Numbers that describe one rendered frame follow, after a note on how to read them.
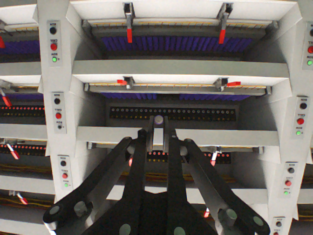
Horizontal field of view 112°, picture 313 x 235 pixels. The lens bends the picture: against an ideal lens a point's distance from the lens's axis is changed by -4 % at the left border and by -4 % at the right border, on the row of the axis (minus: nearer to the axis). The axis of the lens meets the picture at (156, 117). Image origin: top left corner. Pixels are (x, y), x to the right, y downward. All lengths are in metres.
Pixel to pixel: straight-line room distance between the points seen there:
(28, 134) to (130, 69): 0.39
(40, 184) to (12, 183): 0.11
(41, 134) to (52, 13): 0.35
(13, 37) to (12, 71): 0.16
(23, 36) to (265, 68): 0.78
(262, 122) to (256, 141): 0.10
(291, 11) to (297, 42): 0.09
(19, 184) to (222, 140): 0.70
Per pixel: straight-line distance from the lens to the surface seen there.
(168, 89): 0.37
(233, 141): 0.40
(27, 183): 0.63
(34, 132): 0.52
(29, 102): 0.79
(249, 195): 0.52
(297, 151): 0.54
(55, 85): 0.44
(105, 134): 0.38
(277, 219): 0.63
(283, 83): 0.49
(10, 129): 0.60
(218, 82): 0.38
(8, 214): 0.95
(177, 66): 0.34
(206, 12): 0.45
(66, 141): 0.44
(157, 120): 0.21
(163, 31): 0.45
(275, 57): 0.53
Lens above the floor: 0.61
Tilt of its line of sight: 7 degrees up
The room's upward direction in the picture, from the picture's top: 179 degrees counter-clockwise
